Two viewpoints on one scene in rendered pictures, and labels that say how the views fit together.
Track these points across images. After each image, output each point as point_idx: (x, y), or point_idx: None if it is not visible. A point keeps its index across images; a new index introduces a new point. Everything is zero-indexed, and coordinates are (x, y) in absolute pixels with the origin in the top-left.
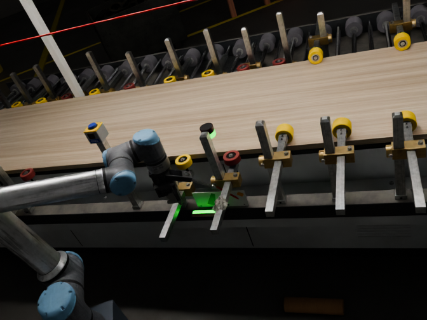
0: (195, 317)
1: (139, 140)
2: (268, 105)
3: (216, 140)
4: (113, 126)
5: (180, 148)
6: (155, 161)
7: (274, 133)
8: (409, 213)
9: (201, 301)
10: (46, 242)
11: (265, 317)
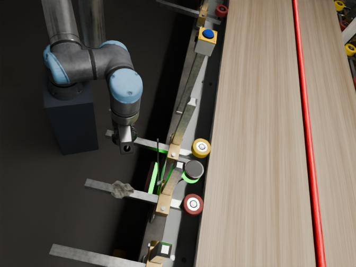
0: (128, 173)
1: (113, 76)
2: (293, 261)
3: (230, 186)
4: (282, 72)
5: (224, 143)
6: (110, 104)
7: (225, 266)
8: None
9: (142, 178)
10: (99, 32)
11: (116, 231)
